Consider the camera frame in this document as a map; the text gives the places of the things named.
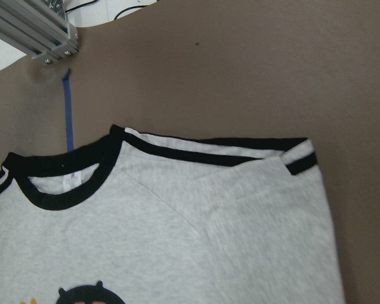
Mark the grey cartoon print t-shirt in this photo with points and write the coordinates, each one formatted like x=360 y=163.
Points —
x=140 y=218

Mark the aluminium frame post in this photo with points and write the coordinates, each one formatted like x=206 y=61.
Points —
x=40 y=29

